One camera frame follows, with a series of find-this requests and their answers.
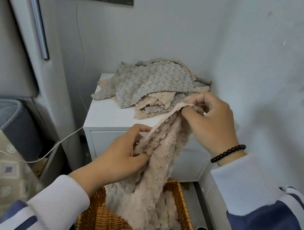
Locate person's right forearm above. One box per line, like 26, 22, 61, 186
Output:
201, 148, 304, 230

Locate white nightstand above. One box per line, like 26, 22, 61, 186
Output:
77, 70, 222, 187

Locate person's left hand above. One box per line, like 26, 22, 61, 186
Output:
89, 117, 155, 189

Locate silver headboard trim strip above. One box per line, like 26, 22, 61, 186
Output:
5, 0, 59, 61

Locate person's right hand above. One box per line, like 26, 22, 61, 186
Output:
175, 89, 247, 159

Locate black bead bracelet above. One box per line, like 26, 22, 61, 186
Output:
210, 140, 247, 168

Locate person's left forearm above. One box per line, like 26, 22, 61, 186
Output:
0, 150, 104, 230

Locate single beige towel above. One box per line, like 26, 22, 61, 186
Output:
166, 192, 189, 230
154, 195, 174, 230
99, 92, 206, 230

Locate grey padded headboard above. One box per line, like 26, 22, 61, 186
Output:
0, 0, 54, 106

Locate pile of beige grey towels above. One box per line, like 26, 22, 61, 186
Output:
89, 47, 215, 130

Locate orange wicker basket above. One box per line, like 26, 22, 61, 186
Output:
75, 166, 207, 230

